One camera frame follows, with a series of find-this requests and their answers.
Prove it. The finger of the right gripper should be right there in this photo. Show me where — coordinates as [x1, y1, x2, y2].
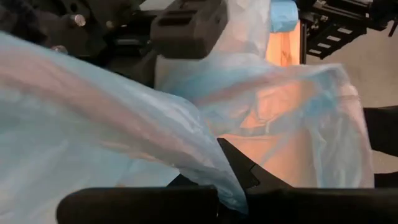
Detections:
[150, 0, 229, 60]

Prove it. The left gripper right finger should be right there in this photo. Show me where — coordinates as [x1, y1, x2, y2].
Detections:
[216, 138, 398, 224]

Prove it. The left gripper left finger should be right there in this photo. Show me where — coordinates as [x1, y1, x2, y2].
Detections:
[57, 174, 220, 224]

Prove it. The light blue trash bag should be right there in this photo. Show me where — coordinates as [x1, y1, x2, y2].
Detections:
[0, 0, 376, 224]

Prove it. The blue bag pack clear wrap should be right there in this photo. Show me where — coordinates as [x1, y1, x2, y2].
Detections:
[269, 0, 300, 34]

